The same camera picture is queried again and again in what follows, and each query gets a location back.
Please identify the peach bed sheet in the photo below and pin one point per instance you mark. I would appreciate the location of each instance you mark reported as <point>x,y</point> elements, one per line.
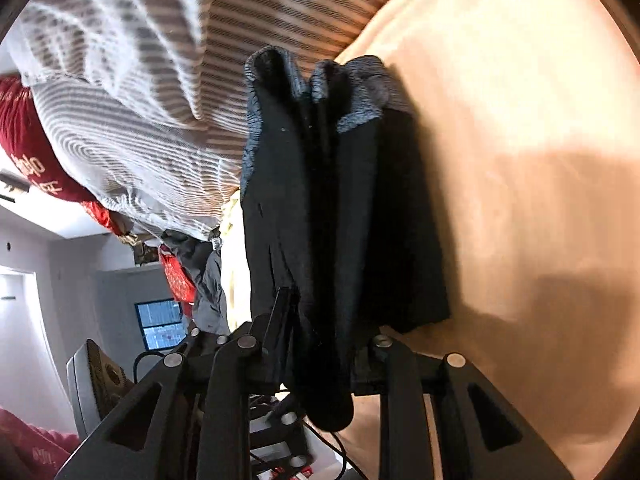
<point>525,170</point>

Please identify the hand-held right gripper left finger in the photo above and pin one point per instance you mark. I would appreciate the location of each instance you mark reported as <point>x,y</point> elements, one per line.
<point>279,325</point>

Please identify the black pants with blue trim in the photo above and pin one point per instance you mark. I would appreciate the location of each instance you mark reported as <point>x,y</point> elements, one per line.
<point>320,200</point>

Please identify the grey white striped duvet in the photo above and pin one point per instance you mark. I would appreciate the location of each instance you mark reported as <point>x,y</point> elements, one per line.
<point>150,85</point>

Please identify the white door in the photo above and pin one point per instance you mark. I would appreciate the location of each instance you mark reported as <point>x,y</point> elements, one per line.
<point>17,340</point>

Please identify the window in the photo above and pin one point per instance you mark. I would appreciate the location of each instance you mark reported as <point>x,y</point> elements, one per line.
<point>159,324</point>

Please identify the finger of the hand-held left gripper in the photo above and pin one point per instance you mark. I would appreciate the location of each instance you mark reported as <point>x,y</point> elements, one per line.
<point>207,342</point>

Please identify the grey box-shaped appliance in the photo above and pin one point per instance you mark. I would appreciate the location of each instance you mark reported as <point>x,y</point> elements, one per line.
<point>95,385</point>

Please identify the grey jacket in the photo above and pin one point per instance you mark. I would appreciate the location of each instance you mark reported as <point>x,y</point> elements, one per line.
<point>212,280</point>

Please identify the red patterned cloth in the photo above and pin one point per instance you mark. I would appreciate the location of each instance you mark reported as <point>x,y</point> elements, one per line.
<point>177,275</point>
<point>35,145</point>

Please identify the dark red blanket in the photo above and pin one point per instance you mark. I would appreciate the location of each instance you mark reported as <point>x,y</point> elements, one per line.
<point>30,445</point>

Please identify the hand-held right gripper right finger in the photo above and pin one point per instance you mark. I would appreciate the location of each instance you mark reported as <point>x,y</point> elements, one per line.
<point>367,372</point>

